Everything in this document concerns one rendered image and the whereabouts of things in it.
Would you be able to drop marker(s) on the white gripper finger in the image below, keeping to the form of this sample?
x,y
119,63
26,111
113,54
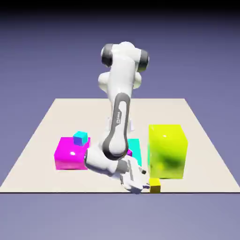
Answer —
x,y
143,171
146,186

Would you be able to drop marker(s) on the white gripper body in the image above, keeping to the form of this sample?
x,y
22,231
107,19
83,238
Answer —
x,y
135,178

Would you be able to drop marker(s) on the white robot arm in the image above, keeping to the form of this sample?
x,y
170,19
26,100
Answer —
x,y
120,78

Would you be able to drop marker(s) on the small yellow cube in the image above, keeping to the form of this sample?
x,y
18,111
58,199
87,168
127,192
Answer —
x,y
155,186

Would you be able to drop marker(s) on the small magenta cube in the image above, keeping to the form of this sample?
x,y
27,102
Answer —
x,y
129,153

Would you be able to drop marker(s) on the small cyan cube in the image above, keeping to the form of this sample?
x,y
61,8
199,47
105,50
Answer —
x,y
81,138

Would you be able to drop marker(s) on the large cyan box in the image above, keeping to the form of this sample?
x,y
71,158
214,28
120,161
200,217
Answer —
x,y
135,150

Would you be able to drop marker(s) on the large yellow-green box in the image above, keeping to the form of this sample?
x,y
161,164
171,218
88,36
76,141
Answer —
x,y
166,150

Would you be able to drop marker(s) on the large magenta box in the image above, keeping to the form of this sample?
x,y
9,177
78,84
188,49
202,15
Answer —
x,y
69,153

